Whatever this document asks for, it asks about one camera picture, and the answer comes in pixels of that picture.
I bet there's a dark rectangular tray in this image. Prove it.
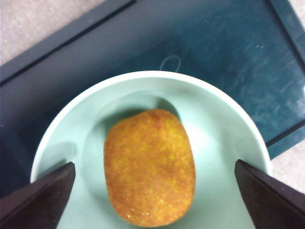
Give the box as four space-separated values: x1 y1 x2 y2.
0 0 305 198

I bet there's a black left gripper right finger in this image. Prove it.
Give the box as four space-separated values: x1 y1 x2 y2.
234 159 305 229

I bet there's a teal ribbed bowl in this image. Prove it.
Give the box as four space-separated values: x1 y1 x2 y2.
30 70 273 229

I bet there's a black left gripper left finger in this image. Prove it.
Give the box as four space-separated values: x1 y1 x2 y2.
0 161 76 229

